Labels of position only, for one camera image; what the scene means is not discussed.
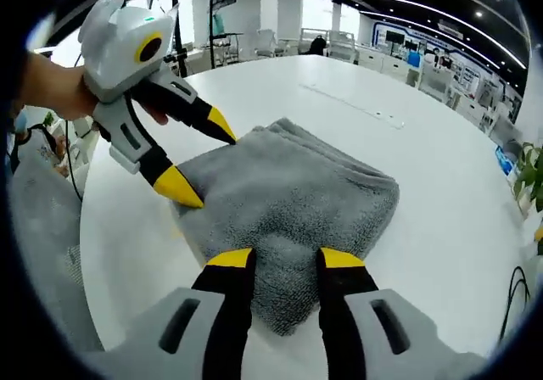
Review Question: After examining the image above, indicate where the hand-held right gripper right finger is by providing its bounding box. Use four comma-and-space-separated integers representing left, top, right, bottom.
317, 246, 493, 380

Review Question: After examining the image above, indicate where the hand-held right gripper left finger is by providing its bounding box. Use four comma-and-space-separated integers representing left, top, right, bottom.
80, 247, 258, 380

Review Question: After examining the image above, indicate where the grey towel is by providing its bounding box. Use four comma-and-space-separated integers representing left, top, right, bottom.
169, 116, 402, 338

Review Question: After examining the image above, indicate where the person's left hand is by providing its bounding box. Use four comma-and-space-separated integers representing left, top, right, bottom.
23, 53, 171, 127

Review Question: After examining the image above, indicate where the black tripod stand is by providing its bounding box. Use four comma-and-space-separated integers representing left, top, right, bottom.
163, 0, 190, 78

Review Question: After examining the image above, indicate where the white office chair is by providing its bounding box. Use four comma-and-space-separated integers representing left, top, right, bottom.
327, 31, 357, 61
419, 64, 451, 99
299, 27, 330, 57
254, 30, 279, 59

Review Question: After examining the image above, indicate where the grey mesh office chair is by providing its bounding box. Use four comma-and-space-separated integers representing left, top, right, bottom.
6, 154, 105, 355

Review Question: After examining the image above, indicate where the blue packet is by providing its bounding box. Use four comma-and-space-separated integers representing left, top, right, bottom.
494, 144, 517, 177

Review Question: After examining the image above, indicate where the green potted plant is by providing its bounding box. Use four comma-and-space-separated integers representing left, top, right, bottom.
511, 141, 543, 215

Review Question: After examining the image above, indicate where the ceiling air conditioner unit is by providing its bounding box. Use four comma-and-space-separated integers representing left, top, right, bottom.
436, 20, 466, 37

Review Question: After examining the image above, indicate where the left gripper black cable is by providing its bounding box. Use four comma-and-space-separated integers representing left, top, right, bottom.
63, 116, 84, 203

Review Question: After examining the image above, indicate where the black cable on table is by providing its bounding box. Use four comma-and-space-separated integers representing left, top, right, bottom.
498, 265, 531, 343

